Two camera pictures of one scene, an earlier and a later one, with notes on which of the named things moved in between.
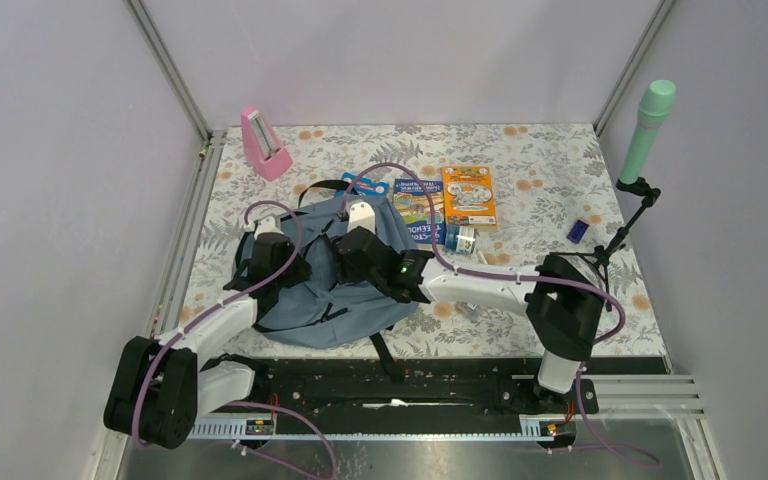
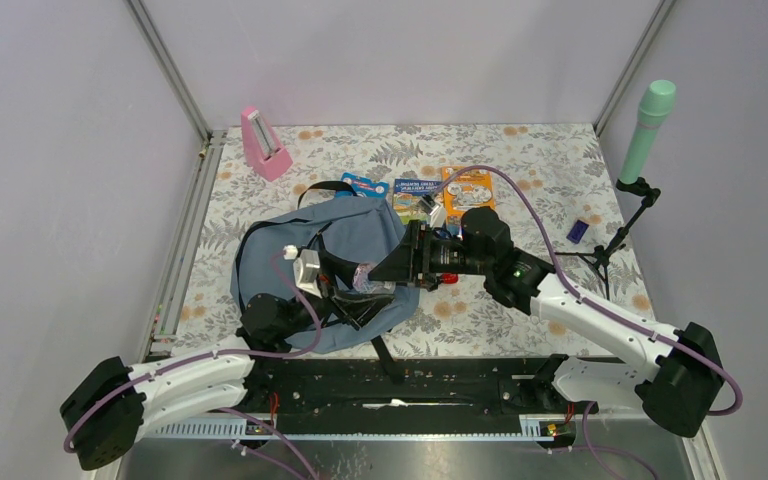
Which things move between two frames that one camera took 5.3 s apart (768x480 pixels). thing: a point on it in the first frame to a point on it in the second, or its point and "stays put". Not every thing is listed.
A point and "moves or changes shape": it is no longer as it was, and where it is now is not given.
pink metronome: x=263 y=150 stays put
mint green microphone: x=655 y=107 stays put
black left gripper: x=301 y=272 to x=347 y=305
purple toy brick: x=577 y=231 stays put
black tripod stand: x=618 y=239 stays put
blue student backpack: x=337 y=303 moves or changes shape
